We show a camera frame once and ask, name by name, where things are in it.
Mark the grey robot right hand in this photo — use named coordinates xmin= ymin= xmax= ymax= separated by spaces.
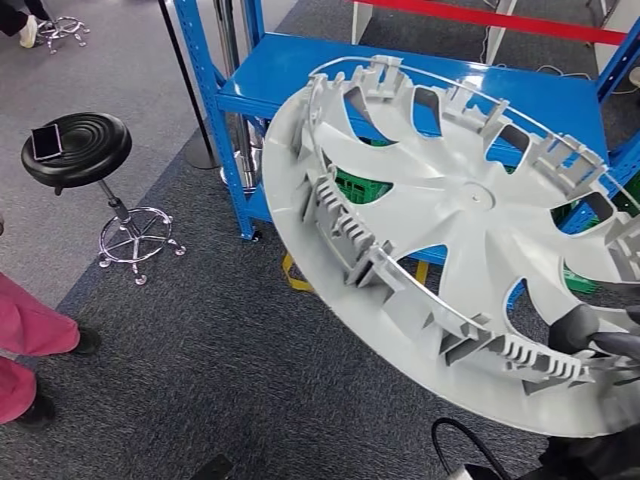
xmin=522 ymin=304 xmax=640 ymax=480

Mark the black robot left foot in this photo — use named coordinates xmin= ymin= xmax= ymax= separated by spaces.
xmin=189 ymin=453 xmax=235 ymax=480

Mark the chrome stanchion post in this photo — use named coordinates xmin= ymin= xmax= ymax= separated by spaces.
xmin=214 ymin=0 xmax=263 ymax=192

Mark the black round stool chrome base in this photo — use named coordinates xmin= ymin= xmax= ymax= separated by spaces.
xmin=20 ymin=112 xmax=187 ymax=287

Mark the grey plastic wheel hubcap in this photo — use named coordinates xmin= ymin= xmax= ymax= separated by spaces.
xmin=261 ymin=54 xmax=640 ymax=440

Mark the red barrier belt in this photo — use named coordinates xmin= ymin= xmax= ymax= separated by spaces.
xmin=349 ymin=0 xmax=629 ymax=48

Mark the person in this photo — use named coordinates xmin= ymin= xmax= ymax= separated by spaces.
xmin=0 ymin=0 xmax=51 ymax=50
xmin=0 ymin=213 xmax=102 ymax=427

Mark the green plastic crate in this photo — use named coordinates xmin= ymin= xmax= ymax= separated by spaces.
xmin=334 ymin=135 xmax=395 ymax=208

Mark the green open plastic basket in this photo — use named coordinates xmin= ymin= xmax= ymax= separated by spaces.
xmin=564 ymin=170 xmax=640 ymax=297

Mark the white desk leg panel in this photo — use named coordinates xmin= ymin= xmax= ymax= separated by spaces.
xmin=593 ymin=0 xmax=640 ymax=75
xmin=484 ymin=0 xmax=519 ymax=66
xmin=350 ymin=0 xmax=374 ymax=46

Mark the dark smartphone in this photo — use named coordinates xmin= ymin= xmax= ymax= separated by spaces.
xmin=30 ymin=123 xmax=63 ymax=162

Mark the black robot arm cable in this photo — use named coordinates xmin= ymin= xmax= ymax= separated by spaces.
xmin=430 ymin=417 xmax=512 ymax=480

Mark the thin black pole stand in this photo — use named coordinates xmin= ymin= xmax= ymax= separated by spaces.
xmin=157 ymin=0 xmax=221 ymax=171

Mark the blue metal shelf rack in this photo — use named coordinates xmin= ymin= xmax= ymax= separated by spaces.
xmin=172 ymin=0 xmax=640 ymax=313

